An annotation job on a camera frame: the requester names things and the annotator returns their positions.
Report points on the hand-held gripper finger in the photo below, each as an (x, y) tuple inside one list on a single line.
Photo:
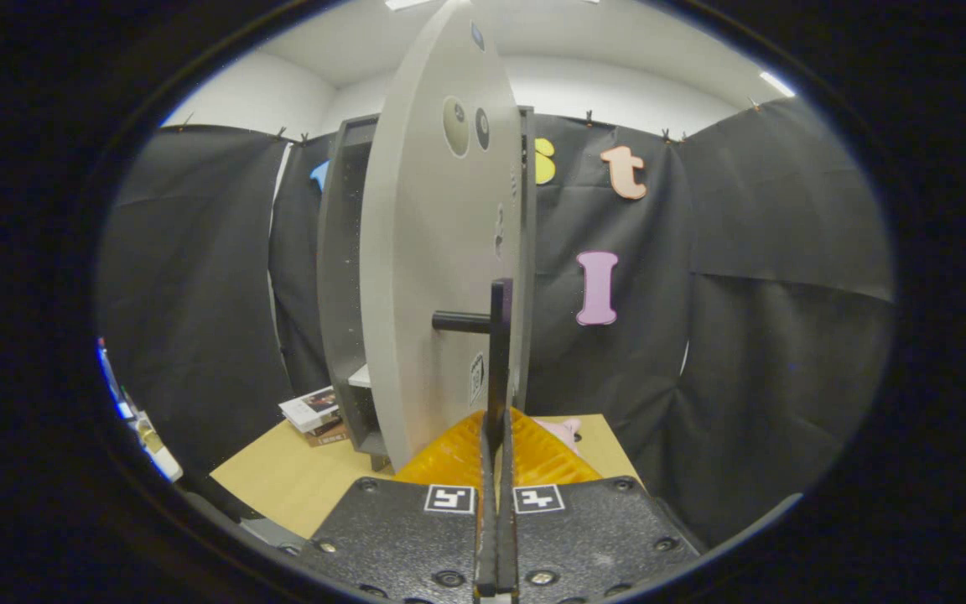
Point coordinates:
[(507, 520), (488, 520)]

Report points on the grey shoe cabinet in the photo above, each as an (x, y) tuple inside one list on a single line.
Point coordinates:
[(336, 294)]

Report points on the pink and green plush toy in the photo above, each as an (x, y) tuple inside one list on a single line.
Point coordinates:
[(563, 430)]

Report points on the stack of books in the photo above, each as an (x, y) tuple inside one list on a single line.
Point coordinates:
[(311, 407)]

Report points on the black backdrop cloth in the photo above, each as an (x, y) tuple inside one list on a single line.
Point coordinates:
[(743, 335)]

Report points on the white and blue object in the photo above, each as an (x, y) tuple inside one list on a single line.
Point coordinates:
[(160, 460)]

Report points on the small ceiling light panel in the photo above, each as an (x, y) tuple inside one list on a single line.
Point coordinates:
[(776, 84)]

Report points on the long ceiling light panel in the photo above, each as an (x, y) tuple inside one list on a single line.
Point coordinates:
[(406, 3)]

